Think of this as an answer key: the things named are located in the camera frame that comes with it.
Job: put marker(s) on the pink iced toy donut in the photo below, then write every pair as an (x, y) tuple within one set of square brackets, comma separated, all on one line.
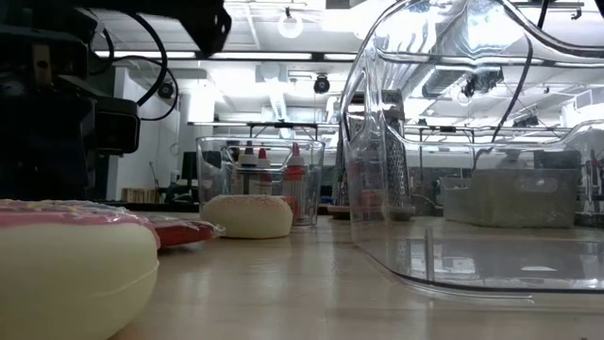
[(71, 274)]

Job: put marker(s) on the red snack packet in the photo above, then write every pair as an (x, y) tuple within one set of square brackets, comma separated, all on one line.
[(184, 232)]

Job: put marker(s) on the sugar sprinkled toy donut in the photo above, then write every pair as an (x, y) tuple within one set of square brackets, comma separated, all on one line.
[(247, 217)]

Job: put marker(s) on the red food colouring bottle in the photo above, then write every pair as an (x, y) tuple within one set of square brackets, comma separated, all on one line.
[(264, 165)]

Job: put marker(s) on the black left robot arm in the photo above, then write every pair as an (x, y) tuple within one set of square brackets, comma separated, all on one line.
[(203, 19)]

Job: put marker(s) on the wooden crate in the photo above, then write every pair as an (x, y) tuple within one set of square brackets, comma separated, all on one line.
[(139, 195)]

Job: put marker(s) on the black round ceiling fixture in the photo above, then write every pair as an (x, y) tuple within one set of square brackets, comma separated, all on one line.
[(322, 84), (166, 90)]

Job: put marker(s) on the black monitor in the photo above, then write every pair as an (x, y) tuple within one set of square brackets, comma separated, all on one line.
[(189, 165)]

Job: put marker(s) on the clear plastic bin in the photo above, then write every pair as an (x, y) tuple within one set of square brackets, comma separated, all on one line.
[(210, 189), (472, 264)]

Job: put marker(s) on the round ceiling light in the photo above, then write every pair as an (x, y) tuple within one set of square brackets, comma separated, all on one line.
[(290, 26)]

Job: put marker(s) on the metal box grater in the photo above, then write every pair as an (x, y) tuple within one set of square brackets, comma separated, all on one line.
[(398, 175)]

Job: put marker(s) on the grey plastic bin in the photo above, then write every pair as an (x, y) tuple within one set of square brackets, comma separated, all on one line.
[(512, 198)]

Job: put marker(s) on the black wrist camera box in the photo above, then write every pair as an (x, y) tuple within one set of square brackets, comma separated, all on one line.
[(118, 127)]

